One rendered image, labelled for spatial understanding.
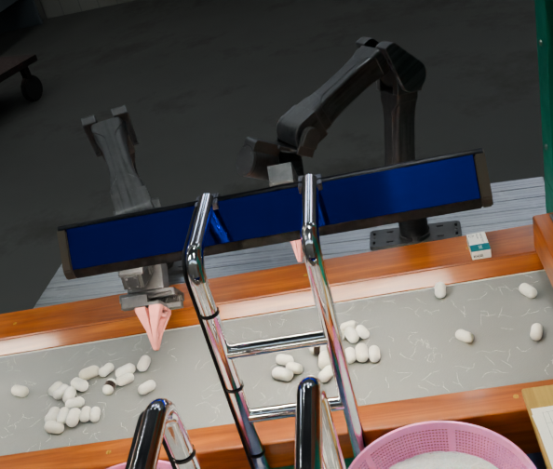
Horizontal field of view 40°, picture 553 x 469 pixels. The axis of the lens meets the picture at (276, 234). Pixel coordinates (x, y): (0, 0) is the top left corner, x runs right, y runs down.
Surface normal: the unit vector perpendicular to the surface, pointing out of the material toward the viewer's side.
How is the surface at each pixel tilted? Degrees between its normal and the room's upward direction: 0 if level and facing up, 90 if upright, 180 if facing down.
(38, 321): 0
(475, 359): 0
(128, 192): 30
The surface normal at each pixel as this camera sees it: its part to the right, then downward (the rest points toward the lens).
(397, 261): -0.22, -0.83
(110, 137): -0.07, -0.51
